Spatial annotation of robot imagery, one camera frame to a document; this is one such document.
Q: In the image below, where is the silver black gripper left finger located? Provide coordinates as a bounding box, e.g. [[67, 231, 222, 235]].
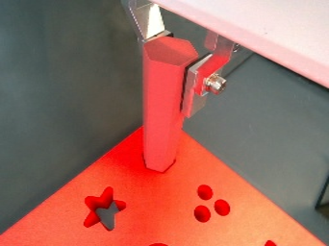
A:
[[120, 0, 172, 43]]

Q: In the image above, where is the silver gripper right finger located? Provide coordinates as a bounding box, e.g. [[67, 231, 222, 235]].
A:
[[180, 31, 234, 117]]

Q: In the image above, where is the red hexagon peg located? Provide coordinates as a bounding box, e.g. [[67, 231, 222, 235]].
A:
[[143, 37, 198, 172]]

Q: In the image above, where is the red shape board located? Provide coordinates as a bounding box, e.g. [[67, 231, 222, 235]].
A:
[[0, 132, 326, 246]]

